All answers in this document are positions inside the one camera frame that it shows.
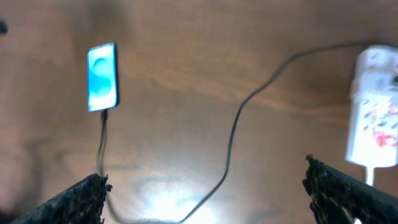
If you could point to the blue Galaxy smartphone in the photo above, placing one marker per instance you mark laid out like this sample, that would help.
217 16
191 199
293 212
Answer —
102 77

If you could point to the white USB charger adapter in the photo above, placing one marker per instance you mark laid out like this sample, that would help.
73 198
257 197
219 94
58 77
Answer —
378 59

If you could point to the white power strip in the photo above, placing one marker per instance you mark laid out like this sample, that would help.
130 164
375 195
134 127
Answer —
372 137

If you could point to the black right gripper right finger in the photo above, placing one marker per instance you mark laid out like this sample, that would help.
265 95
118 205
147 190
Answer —
337 197

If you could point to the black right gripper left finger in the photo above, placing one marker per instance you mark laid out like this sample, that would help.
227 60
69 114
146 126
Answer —
81 203

